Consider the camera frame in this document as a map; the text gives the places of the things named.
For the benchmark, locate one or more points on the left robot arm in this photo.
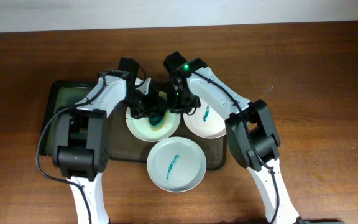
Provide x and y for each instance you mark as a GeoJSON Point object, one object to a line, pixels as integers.
{"type": "Point", "coordinates": [81, 134]}

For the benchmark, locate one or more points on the pale green plate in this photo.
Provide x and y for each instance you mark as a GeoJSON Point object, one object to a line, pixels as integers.
{"type": "Point", "coordinates": [176, 164]}

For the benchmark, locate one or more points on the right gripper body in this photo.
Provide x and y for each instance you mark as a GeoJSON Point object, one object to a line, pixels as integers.
{"type": "Point", "coordinates": [183, 101]}

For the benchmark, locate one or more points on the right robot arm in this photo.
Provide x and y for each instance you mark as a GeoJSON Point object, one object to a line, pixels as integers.
{"type": "Point", "coordinates": [251, 133]}

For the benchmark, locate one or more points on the black water tray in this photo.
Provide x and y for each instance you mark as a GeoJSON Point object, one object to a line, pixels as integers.
{"type": "Point", "coordinates": [62, 94]}

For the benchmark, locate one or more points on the white plate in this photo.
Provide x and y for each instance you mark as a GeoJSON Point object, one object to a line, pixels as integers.
{"type": "Point", "coordinates": [141, 128]}
{"type": "Point", "coordinates": [205, 122]}

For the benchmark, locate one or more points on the green yellow sponge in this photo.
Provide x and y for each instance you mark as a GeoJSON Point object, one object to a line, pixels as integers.
{"type": "Point", "coordinates": [156, 120]}

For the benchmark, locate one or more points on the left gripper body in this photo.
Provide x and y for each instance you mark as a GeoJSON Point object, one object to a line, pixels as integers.
{"type": "Point", "coordinates": [150, 109]}

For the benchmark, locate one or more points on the brown serving tray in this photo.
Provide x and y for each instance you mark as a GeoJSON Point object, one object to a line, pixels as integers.
{"type": "Point", "coordinates": [124, 146]}

